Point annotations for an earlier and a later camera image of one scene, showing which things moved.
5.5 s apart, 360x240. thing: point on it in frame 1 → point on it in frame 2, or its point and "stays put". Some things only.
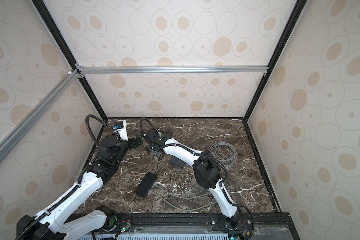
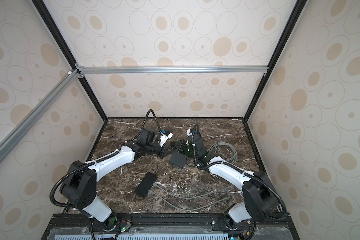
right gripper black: [152, 148] → [181, 147]
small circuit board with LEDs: [128, 226] stays put
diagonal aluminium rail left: [4, 147] stays put
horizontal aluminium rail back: [184, 70] stays put
